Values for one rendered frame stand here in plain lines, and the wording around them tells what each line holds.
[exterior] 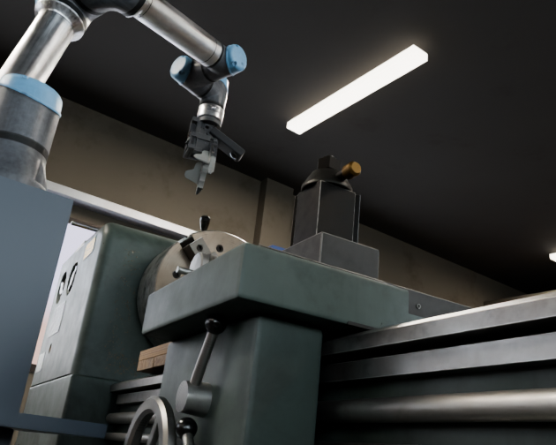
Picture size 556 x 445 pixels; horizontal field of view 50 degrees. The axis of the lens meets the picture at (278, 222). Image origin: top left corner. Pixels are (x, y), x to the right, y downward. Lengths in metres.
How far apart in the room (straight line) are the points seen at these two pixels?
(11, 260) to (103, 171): 3.72
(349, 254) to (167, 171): 4.17
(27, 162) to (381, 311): 0.68
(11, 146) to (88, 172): 3.56
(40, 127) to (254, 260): 0.64
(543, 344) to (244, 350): 0.29
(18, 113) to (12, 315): 0.36
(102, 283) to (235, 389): 0.90
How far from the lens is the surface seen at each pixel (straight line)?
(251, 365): 0.61
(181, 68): 1.70
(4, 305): 1.00
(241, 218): 5.18
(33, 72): 1.37
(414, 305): 0.86
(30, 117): 1.14
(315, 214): 0.87
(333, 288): 0.64
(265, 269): 0.59
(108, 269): 1.51
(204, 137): 1.69
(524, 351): 0.49
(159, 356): 1.14
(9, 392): 0.99
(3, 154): 1.10
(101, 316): 1.48
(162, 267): 1.38
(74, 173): 4.62
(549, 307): 0.47
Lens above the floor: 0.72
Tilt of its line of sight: 22 degrees up
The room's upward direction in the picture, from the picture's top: 7 degrees clockwise
